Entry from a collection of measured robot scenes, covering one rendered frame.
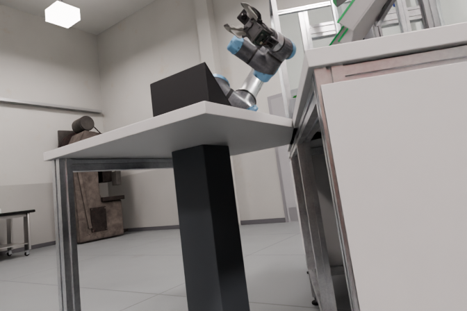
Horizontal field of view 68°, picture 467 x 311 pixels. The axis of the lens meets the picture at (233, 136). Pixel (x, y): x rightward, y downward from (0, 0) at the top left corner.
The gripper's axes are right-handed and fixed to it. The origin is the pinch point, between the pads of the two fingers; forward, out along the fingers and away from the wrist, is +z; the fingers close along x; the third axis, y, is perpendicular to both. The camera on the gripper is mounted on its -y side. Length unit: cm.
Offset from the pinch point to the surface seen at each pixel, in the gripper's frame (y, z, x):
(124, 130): 27, 32, 35
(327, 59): 59, 35, -14
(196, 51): -435, -395, 191
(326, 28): -56, -130, -14
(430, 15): 52, 4, -32
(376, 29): 30.9, -22.3, -25.6
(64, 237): 31, 30, 80
